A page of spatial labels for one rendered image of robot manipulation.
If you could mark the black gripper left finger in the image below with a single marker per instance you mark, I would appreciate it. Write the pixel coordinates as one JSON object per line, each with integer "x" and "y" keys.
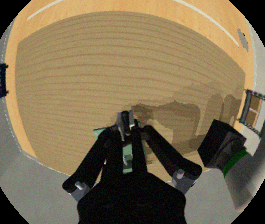
{"x": 84, "y": 178}

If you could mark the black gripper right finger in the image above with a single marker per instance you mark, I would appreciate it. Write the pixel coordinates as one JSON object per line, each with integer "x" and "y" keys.
{"x": 184, "y": 172}

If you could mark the green bench vise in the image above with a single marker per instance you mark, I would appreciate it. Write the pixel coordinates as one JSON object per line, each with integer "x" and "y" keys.
{"x": 127, "y": 150}

